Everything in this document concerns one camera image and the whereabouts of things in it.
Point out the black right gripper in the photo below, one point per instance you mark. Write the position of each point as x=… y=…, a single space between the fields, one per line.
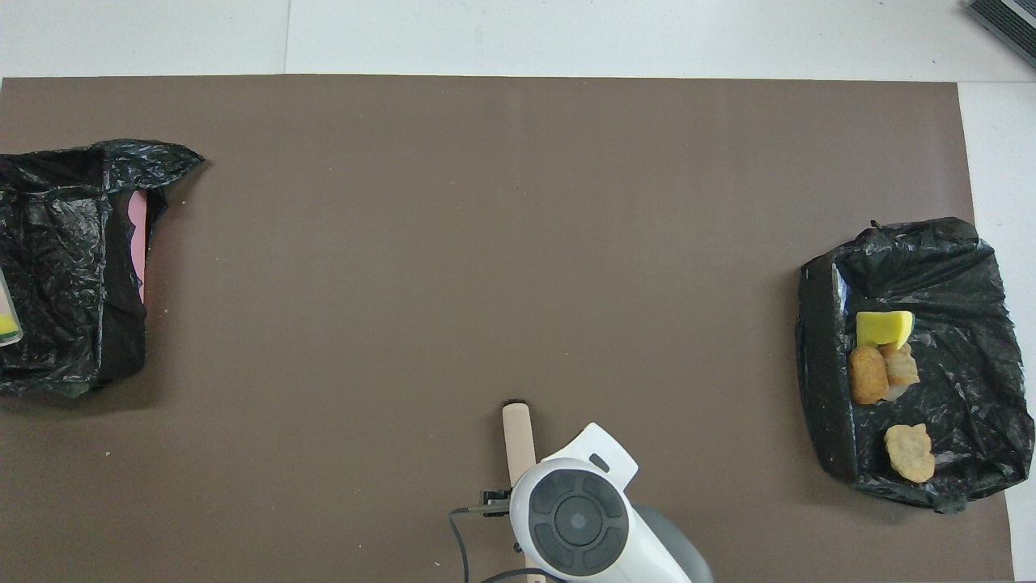
x=498 y=502

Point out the beige hand brush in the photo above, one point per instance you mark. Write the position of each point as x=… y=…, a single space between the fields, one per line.
x=518 y=441

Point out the golden brown bread roll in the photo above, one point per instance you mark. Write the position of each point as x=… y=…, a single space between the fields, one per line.
x=868 y=376

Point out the plain yellow sponge chunk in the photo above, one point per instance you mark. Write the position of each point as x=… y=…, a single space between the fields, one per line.
x=882 y=328

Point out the pale orange-backed pastry piece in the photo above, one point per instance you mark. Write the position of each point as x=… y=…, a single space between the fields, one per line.
x=902 y=368

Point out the beige plastic dustpan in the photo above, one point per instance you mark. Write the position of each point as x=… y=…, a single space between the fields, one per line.
x=5 y=295

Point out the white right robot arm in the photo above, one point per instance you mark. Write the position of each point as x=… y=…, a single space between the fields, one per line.
x=579 y=518

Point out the black bag lined bin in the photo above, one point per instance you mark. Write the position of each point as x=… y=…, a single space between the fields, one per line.
x=971 y=364

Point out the pink bin with black bag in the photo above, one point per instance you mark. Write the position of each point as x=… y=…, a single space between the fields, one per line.
x=57 y=243

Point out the brown table mat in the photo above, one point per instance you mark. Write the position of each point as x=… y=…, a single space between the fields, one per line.
x=486 y=243

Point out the grey ribbed panel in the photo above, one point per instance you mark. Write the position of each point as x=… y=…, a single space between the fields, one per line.
x=1012 y=20

